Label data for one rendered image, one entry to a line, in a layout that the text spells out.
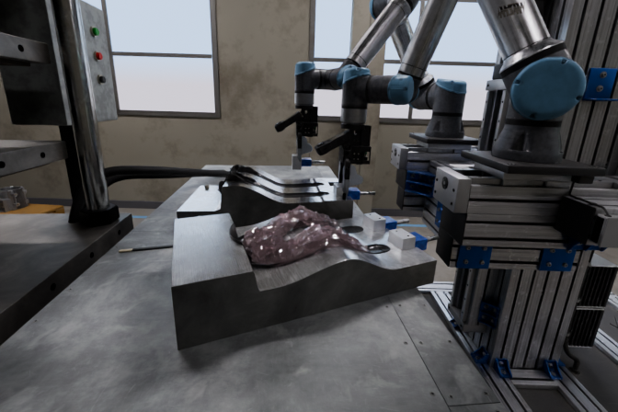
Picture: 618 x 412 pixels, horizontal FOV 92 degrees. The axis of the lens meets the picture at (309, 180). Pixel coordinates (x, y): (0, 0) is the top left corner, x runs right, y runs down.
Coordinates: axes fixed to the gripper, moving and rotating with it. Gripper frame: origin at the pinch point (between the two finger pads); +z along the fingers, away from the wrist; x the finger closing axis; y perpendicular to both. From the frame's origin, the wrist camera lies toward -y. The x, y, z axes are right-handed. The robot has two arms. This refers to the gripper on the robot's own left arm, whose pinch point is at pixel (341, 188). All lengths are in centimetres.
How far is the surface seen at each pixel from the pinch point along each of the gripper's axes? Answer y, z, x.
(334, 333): -10.2, 10.4, -47.6
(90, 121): -72, -19, 3
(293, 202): -15.2, 2.2, -6.9
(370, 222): 3.8, 3.3, -18.6
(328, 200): -5.1, 1.5, -6.5
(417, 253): 10.4, 4.9, -32.0
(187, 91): -109, -31, 222
